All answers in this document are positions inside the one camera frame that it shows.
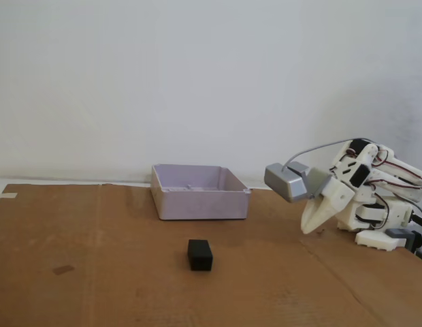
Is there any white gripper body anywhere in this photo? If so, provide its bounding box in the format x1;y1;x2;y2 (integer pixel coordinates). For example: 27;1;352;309
319;173;356;213

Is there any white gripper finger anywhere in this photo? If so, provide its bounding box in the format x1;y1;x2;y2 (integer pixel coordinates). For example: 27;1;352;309
300;200;317;233
304;196;340;236

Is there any black block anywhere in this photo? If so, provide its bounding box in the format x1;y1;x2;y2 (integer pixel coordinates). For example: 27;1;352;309
186;238;214;272

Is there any light grey plastic box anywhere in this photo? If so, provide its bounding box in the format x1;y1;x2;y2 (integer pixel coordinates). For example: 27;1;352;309
150;163;251;221

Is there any silver webcam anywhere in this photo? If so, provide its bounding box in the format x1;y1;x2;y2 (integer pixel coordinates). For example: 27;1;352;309
264;162;309;204

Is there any grey table clamp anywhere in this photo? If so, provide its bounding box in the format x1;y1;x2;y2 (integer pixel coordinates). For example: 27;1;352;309
386;228;422;263

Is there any brown cardboard sheet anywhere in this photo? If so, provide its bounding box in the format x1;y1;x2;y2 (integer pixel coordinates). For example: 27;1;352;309
0;183;422;327

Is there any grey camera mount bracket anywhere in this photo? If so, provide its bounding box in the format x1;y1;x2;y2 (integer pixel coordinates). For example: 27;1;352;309
287;161;334;200

